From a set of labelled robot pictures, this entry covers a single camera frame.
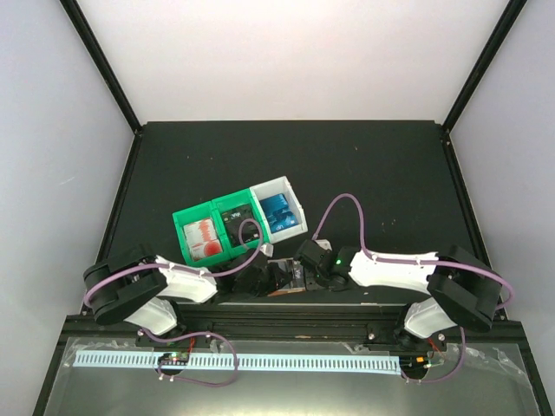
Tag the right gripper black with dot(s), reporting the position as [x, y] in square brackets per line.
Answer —
[330, 287]

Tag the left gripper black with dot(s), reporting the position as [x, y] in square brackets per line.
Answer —
[276, 283]

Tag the brown leather card holder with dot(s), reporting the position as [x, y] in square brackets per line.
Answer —
[310, 283]

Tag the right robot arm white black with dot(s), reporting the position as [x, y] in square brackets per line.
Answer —
[461, 291]

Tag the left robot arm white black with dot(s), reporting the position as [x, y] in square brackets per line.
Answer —
[143, 289]

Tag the black vip cards stack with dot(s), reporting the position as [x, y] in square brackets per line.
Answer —
[237, 233]

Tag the red white cards stack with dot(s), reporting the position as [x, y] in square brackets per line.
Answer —
[202, 240]

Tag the blue cards stack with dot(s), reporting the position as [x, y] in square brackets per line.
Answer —
[278, 213]

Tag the green bin middle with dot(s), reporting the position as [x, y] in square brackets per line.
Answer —
[229, 201]

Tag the green bin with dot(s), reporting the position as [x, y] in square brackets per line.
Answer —
[229, 201]
[192, 214]

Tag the green bin left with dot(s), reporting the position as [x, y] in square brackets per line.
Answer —
[192, 214]

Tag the white bin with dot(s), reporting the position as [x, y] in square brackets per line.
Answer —
[274, 187]

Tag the small circuit board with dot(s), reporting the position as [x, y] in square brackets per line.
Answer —
[173, 359]

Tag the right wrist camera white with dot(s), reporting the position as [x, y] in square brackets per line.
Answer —
[323, 243]

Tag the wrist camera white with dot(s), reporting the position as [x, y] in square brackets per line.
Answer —
[323, 243]
[267, 249]

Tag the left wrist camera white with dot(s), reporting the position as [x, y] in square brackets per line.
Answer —
[267, 249]

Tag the black aluminium rail front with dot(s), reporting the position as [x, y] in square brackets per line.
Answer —
[273, 322]

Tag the white slotted cable duct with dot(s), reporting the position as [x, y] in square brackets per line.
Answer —
[366, 364]

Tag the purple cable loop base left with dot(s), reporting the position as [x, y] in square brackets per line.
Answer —
[199, 360]

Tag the left black frame post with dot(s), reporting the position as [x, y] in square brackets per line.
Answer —
[83, 29]

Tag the black frame post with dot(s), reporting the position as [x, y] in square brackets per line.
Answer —
[492, 46]
[83, 29]

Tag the right black frame post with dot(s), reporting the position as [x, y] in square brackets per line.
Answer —
[492, 46]

